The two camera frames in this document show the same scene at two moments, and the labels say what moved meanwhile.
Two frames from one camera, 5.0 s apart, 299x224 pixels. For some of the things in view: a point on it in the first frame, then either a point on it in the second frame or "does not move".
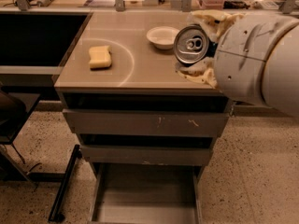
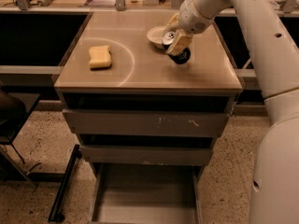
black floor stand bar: [56, 214] does not move
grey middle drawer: [143, 155] does not move
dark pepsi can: [192, 46] → [166, 41]
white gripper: [241, 58] → [192, 19]
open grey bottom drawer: [142, 193] does not move
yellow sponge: [99, 56] does not move
